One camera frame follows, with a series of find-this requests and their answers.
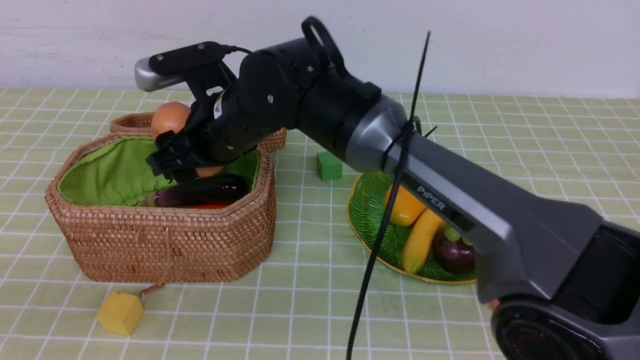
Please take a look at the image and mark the woven wicker basket lid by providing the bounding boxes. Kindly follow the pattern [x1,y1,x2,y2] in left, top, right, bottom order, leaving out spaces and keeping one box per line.
[110,112,288,152]

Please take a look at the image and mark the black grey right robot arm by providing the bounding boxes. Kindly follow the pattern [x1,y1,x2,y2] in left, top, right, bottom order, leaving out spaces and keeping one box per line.
[134,16,640,360]

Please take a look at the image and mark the dark purple toy mangosteen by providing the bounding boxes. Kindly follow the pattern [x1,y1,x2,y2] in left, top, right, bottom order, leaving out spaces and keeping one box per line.
[432,225,476,275]

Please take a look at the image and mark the orange-yellow toy mango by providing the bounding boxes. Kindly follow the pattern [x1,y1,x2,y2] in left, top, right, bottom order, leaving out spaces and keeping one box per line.
[390,186,426,228]

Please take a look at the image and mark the green foam cube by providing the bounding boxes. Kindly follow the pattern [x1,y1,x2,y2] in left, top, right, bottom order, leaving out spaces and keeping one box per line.
[316,151,343,182]

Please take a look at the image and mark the red toy carrot green leaves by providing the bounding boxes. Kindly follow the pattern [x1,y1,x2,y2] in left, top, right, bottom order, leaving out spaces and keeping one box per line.
[190,203,229,210]

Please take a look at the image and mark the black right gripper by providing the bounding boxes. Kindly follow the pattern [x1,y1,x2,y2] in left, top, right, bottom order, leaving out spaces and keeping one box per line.
[146,51,301,183]

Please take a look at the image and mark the yellow toy banana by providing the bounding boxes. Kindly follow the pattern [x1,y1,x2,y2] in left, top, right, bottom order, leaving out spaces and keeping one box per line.
[401,209,445,274]

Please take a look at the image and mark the tan toy potato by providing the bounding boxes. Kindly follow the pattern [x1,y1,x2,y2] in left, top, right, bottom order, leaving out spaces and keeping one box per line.
[150,102,223,178]

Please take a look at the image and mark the yellow foam cube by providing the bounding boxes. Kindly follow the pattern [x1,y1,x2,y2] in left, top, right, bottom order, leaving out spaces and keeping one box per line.
[97,291,144,337]

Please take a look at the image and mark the green checkered tablecloth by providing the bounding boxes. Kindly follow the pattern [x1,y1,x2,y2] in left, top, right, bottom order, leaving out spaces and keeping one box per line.
[0,88,640,360]

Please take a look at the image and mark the purple toy eggplant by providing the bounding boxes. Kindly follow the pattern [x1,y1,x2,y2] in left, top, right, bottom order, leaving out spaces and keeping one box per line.
[137,173,250,208]

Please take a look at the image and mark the green leaf-shaped glass plate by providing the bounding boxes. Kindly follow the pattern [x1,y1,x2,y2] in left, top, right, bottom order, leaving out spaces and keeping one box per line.
[346,171,477,285]

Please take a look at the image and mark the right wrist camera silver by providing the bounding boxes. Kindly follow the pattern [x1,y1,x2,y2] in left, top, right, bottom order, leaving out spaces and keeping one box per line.
[134,41,238,101]

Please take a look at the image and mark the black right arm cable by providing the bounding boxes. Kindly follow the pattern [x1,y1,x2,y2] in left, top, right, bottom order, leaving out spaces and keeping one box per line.
[346,31,432,360]

